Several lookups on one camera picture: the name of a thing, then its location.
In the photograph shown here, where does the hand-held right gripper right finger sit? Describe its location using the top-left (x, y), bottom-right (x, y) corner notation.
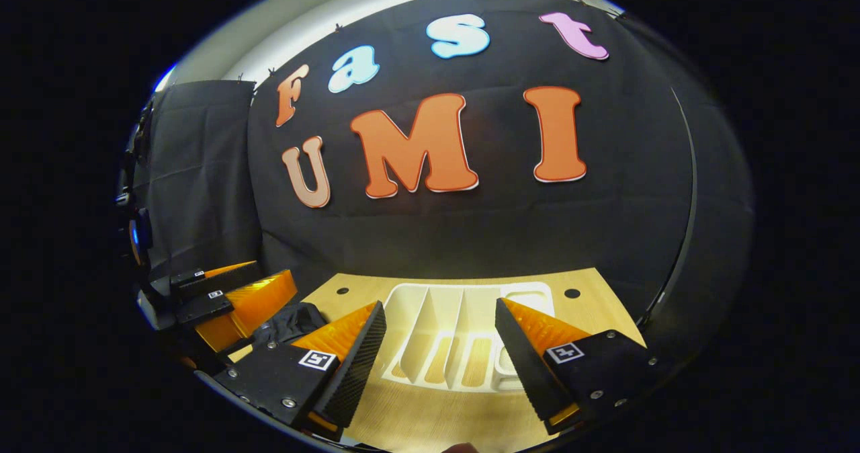
top-left (494, 296), bottom-right (657, 437)

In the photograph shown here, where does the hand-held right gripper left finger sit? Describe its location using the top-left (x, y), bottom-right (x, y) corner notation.
top-left (214, 300), bottom-right (389, 435)

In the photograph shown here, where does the black schoolbag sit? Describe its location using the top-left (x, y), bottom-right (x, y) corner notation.
top-left (250, 301), bottom-right (331, 347)

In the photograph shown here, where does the cream plastic bookshelf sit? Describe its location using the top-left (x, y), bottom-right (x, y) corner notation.
top-left (380, 281), bottom-right (556, 394)

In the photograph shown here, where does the dark equipment stand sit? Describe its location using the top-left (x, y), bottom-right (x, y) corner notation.
top-left (116, 100), bottom-right (154, 269)

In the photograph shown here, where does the black backdrop cloth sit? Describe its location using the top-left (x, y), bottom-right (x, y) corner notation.
top-left (131, 0), bottom-right (753, 346)

